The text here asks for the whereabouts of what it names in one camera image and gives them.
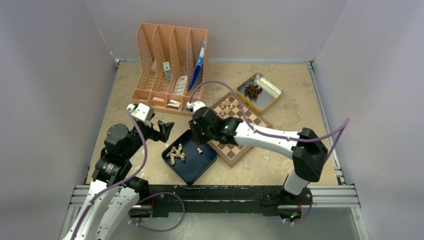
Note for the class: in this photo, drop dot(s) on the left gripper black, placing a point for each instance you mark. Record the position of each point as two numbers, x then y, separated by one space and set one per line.
155 135

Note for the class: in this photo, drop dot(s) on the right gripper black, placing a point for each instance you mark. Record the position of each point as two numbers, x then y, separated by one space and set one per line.
197 137

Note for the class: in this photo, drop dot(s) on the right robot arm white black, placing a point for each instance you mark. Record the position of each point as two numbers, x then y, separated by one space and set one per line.
308 157

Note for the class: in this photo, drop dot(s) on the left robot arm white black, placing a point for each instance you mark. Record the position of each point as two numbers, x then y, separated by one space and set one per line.
103 209

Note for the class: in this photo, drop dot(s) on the pile of light chess pieces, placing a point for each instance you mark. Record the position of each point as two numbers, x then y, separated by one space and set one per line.
176 152

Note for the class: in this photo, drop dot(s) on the pile of dark chess pieces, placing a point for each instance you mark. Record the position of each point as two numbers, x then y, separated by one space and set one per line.
253 91

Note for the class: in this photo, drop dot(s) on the white stapler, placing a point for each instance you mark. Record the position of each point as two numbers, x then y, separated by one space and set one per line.
173 104

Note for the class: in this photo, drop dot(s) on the pink eraser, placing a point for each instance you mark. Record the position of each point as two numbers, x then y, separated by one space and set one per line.
158 99

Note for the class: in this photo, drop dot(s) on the dark blue tray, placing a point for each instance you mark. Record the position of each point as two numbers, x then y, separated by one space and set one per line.
195 164

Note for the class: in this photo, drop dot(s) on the white labelled tube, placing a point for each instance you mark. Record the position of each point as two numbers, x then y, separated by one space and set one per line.
180 85

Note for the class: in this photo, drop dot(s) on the blue folder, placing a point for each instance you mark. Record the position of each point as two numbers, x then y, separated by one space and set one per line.
198 66

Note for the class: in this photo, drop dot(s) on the green white small box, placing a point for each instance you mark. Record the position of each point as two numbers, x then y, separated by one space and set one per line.
167 71

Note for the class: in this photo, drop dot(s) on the yellow metal tin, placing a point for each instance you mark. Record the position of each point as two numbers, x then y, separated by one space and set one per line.
270 95

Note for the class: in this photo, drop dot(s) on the pink plastic desk organizer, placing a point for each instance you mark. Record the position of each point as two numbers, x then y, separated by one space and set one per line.
178 45

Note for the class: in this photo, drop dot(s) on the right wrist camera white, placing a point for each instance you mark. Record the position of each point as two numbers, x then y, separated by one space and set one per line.
194 106

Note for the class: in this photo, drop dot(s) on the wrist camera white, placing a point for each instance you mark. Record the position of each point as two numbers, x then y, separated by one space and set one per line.
141 111
194 106

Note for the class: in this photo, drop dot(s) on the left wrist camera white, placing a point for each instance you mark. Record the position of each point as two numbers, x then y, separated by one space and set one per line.
141 111

